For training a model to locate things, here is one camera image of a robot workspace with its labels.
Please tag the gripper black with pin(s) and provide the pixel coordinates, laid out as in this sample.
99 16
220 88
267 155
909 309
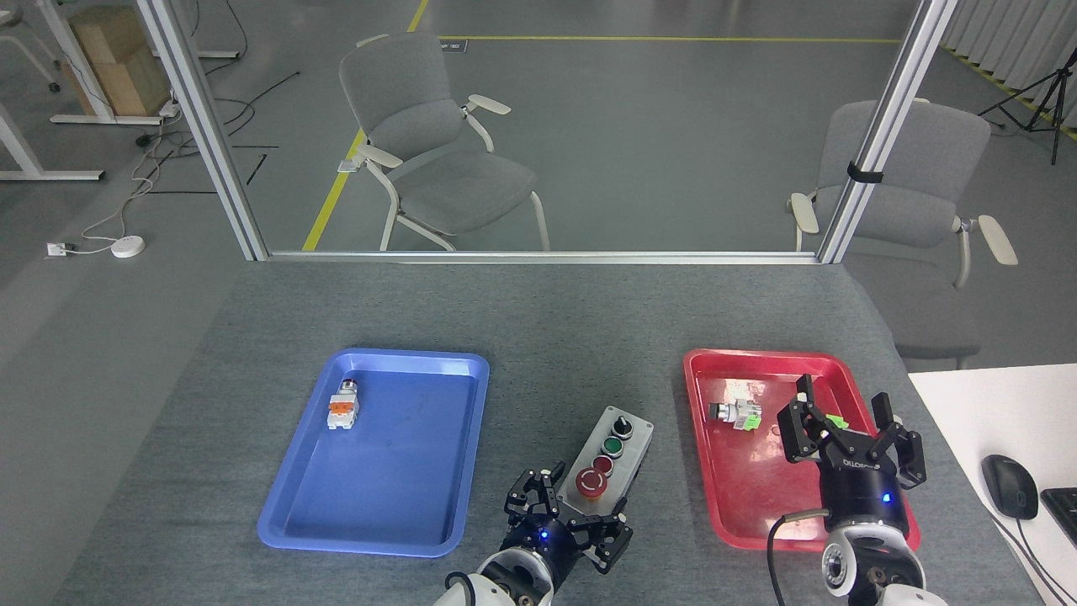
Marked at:
867 492
547 543

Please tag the grey control box with buttons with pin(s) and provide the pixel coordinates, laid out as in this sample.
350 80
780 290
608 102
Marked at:
614 450

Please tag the cardboard box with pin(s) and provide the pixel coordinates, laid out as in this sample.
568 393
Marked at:
118 59

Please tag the small green part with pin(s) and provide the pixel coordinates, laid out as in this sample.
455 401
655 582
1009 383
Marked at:
837 421

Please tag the red plastic tray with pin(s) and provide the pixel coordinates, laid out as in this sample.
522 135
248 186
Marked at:
749 480

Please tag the white side table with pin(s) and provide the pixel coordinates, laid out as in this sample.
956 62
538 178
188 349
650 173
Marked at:
993 412

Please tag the black computer mouse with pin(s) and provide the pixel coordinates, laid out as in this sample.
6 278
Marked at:
1009 486

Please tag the blue plastic tray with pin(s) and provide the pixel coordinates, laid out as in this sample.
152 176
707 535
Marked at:
387 471

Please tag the black keyboard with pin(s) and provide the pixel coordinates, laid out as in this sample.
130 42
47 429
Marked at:
1063 513

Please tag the grey chair with white armrests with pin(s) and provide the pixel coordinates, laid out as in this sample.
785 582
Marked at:
917 210
446 181

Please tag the silver aluminium crossbar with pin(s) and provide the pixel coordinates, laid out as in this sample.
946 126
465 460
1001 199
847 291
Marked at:
538 257

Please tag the black tripod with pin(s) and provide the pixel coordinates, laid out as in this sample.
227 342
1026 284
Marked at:
1056 93

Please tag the white round floor device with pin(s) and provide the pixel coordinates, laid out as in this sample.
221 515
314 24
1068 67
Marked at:
128 247

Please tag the green white push button switch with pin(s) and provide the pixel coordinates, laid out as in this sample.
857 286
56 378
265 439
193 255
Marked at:
740 414

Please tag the orange white push button switch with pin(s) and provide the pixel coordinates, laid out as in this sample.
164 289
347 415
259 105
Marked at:
342 406

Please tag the silver aluminium post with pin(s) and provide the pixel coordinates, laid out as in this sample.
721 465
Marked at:
210 135
883 126

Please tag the white wall socket plug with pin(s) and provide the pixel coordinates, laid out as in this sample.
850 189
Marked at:
57 249

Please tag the white desk frame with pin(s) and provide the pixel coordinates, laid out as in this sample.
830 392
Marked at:
80 84
34 164

